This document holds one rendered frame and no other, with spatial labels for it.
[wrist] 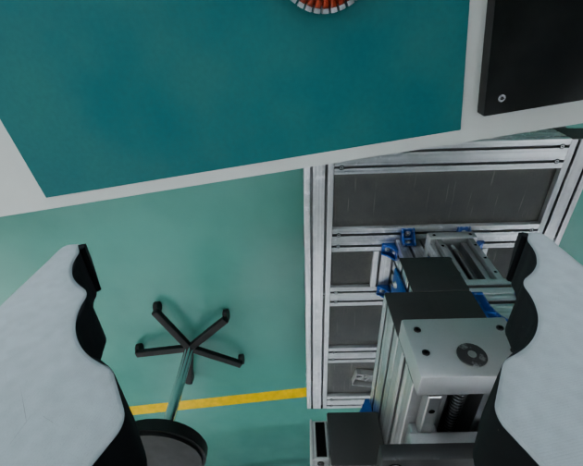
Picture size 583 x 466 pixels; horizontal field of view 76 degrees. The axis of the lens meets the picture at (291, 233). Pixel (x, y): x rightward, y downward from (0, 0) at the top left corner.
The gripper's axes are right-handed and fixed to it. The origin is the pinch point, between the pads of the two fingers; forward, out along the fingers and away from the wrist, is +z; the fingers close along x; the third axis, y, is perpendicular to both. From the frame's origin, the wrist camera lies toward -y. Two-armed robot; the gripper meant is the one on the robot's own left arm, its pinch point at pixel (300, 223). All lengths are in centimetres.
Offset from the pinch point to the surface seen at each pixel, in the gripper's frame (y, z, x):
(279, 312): 117, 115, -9
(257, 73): 2.0, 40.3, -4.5
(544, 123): 9, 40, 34
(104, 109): 5.8, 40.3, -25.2
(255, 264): 89, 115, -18
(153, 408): 188, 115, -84
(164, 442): 121, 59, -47
